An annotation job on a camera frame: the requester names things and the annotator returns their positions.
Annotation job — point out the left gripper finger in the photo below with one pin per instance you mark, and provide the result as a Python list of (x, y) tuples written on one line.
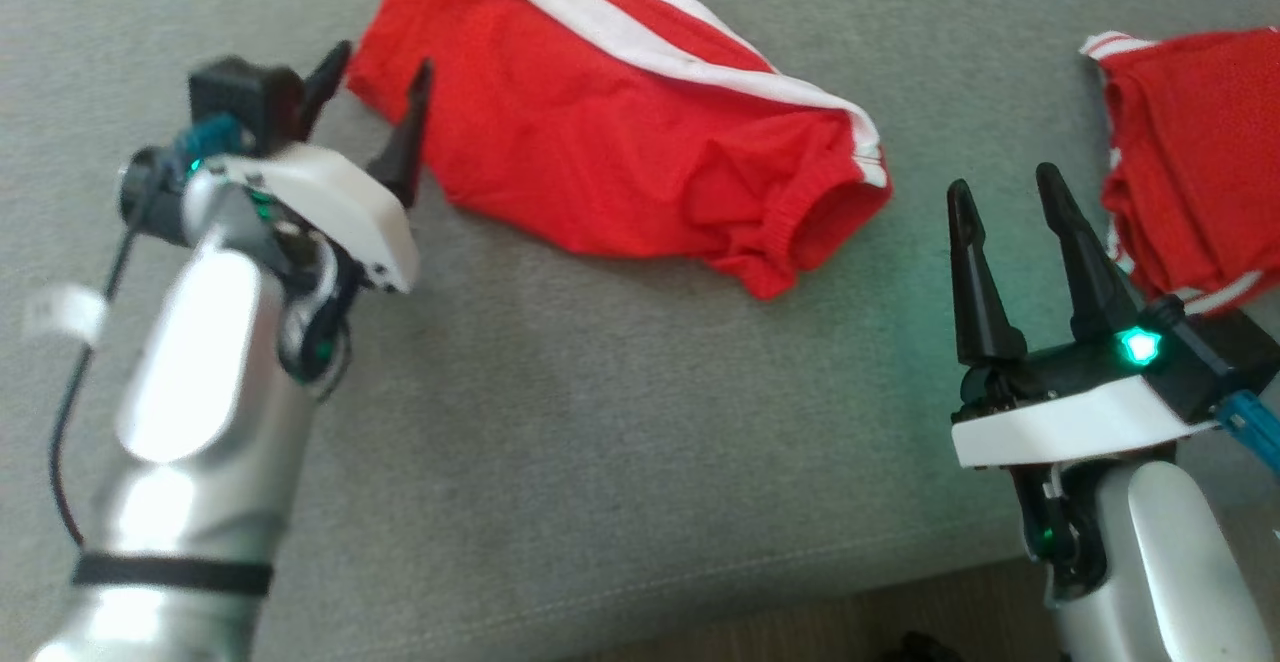
[(322, 87), (405, 152)]

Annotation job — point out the left gripper body, white cover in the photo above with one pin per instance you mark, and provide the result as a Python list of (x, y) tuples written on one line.
[(340, 207)]

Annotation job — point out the right gripper body, white cover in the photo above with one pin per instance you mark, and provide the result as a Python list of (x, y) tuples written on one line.
[(1060, 427)]

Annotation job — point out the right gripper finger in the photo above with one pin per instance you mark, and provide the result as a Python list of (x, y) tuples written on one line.
[(1095, 292), (980, 312)]

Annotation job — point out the red mesh garment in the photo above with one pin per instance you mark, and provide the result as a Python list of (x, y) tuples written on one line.
[(1200, 142)]

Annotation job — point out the red shorts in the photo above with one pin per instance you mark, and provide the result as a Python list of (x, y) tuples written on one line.
[(600, 142)]

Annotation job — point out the left robot arm, silver white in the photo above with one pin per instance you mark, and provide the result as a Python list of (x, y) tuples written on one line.
[(200, 392)]

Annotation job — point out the right robot arm, silver white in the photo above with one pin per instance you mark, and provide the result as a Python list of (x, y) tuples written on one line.
[(1170, 562)]

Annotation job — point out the grey fabric sofa seat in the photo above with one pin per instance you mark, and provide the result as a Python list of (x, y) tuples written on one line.
[(600, 422)]

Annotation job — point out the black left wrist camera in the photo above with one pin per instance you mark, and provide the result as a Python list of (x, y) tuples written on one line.
[(245, 97)]

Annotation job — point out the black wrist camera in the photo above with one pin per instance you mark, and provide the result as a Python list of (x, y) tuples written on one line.
[(245, 97), (1215, 362)]

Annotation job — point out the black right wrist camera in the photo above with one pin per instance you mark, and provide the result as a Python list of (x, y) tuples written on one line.
[(1215, 362)]

